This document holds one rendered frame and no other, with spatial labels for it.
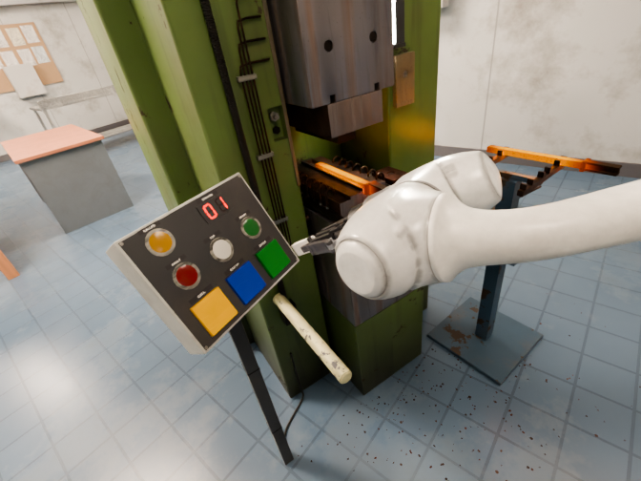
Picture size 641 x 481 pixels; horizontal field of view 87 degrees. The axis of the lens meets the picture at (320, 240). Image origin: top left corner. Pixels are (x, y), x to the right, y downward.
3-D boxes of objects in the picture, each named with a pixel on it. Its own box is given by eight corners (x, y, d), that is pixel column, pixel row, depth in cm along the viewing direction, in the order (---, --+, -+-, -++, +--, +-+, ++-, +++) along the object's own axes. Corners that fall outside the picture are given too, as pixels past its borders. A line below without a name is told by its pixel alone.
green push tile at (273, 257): (291, 261, 88) (275, 238, 86) (273, 278, 83) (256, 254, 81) (287, 262, 89) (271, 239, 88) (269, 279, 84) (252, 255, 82)
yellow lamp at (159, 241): (177, 249, 69) (169, 231, 66) (154, 259, 67) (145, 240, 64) (174, 243, 71) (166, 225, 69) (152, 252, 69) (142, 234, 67)
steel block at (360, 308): (423, 283, 147) (427, 192, 123) (355, 327, 132) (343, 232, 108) (347, 235, 189) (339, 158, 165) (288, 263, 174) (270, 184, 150)
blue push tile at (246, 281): (267, 284, 81) (249, 259, 79) (246, 305, 76) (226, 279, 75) (263, 285, 82) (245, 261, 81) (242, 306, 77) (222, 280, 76)
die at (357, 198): (386, 200, 122) (385, 178, 117) (341, 220, 114) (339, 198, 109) (323, 172, 153) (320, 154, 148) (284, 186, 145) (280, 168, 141)
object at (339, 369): (354, 379, 100) (353, 367, 97) (340, 388, 98) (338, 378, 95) (286, 300, 132) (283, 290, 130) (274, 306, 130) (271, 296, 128)
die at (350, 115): (382, 121, 107) (382, 89, 101) (331, 138, 99) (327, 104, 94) (314, 108, 138) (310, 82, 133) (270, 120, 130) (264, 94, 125)
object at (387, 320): (422, 353, 172) (423, 284, 147) (363, 396, 158) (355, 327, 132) (355, 297, 214) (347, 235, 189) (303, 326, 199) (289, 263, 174)
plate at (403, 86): (414, 102, 126) (415, 51, 117) (396, 108, 123) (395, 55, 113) (410, 101, 128) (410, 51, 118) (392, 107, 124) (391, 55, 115)
